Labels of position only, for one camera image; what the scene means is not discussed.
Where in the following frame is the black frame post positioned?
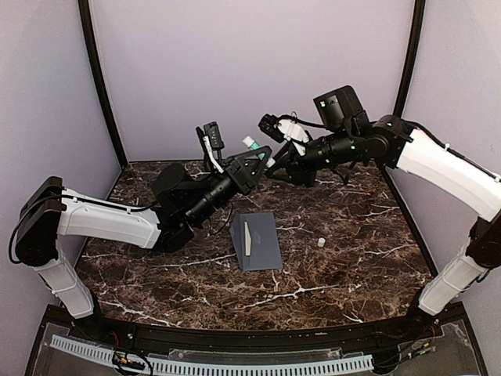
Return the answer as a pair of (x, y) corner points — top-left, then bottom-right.
(77, 0), (128, 169)
(393, 0), (426, 117)

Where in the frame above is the white green glue stick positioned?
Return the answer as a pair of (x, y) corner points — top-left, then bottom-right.
(242, 136), (276, 168)

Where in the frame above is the white slotted cable duct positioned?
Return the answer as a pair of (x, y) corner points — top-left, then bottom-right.
(50, 334), (373, 375)

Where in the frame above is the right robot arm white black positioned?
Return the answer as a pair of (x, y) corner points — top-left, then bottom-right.
(258, 85), (500, 340)

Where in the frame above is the grey blue envelope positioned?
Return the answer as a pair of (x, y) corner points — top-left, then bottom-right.
(230, 212), (283, 272)

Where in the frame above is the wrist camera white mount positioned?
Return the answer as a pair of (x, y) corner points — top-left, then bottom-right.
(196, 121), (225, 173)
(258, 114), (312, 157)

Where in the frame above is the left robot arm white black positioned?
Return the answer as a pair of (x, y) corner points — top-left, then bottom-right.
(8, 146), (272, 342)

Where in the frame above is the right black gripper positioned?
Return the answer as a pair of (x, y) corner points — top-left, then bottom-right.
(265, 126), (359, 187)

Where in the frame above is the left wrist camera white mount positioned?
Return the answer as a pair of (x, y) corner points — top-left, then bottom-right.
(196, 121), (225, 173)

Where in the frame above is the right black frame post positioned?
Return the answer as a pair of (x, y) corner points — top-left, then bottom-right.
(393, 0), (426, 117)

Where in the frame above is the black curved front rail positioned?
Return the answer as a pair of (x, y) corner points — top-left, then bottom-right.
(83, 317), (412, 353)

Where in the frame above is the beige lined letter paper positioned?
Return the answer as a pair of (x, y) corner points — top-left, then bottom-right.
(244, 222), (252, 257)

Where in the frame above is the left black frame post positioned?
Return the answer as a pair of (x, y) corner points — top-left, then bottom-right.
(77, 0), (128, 169)

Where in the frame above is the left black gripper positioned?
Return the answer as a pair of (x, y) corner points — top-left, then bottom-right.
(185, 146), (273, 227)

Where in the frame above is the clear acrylic front plate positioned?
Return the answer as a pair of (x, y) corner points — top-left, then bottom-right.
(168, 348), (342, 365)

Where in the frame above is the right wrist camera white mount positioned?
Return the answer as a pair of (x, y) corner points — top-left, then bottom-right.
(258, 114), (312, 157)

